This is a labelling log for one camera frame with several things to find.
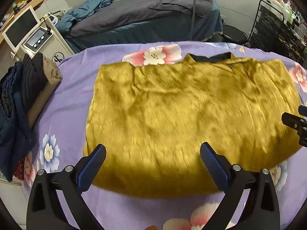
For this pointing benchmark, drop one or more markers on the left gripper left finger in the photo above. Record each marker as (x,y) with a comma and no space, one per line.
(44,209)

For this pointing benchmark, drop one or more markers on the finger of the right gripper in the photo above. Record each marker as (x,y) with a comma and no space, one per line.
(302,110)
(293,121)

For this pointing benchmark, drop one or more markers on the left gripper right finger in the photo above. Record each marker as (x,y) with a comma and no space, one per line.
(261,210)

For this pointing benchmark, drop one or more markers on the gold satin padded jacket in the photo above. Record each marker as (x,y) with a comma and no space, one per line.
(153,119)

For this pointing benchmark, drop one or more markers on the dark folded clothes pile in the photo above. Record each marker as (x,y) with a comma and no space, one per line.
(20,87)

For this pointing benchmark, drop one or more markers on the green bottle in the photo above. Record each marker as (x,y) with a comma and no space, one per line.
(289,15)

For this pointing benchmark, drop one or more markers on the black round stool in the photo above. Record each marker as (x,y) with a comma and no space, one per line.
(231,34)

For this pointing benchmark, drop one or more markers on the brown folded garment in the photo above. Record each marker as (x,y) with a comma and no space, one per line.
(45,86)

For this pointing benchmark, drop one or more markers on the massage bed teal cover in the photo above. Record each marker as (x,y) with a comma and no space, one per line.
(174,28)

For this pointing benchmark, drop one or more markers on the grey metal pole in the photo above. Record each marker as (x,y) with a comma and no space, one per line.
(193,19)

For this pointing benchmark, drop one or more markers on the grey blanket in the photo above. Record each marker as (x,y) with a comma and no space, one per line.
(124,12)

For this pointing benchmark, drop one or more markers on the white control unit machine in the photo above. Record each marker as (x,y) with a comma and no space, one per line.
(44,39)

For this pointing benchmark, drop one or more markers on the white monitor screen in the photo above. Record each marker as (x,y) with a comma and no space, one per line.
(21,27)

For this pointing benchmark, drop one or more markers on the blue crumpled quilt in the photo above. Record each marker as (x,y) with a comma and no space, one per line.
(75,15)

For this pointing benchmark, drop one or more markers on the black wire trolley rack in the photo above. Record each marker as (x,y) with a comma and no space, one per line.
(270,34)

